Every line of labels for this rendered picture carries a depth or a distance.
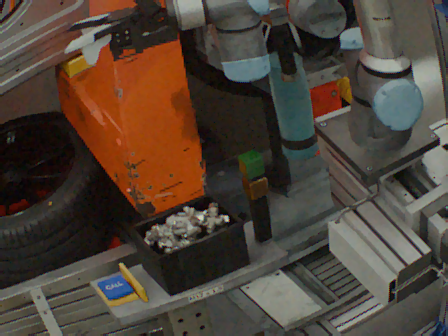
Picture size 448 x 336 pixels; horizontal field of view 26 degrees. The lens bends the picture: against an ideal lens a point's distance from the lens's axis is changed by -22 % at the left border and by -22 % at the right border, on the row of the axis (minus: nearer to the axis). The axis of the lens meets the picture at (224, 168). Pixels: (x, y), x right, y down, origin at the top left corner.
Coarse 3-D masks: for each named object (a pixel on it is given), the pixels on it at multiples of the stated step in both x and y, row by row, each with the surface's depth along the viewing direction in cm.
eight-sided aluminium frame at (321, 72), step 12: (348, 24) 281; (204, 36) 257; (204, 48) 259; (216, 48) 259; (336, 48) 282; (204, 60) 263; (216, 60) 261; (324, 60) 281; (336, 60) 280; (312, 72) 276; (324, 72) 277; (336, 72) 279; (252, 84) 269; (264, 84) 270; (312, 84) 277
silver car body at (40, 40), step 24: (0, 0) 338; (24, 0) 267; (48, 0) 270; (72, 0) 274; (0, 24) 267; (24, 24) 269; (48, 24) 271; (72, 24) 276; (0, 48) 266; (24, 48) 270; (48, 48) 276; (0, 72) 270; (24, 72) 275; (0, 96) 274
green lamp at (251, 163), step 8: (248, 152) 241; (256, 152) 241; (240, 160) 240; (248, 160) 239; (256, 160) 239; (240, 168) 242; (248, 168) 239; (256, 168) 240; (264, 168) 241; (248, 176) 240; (256, 176) 240
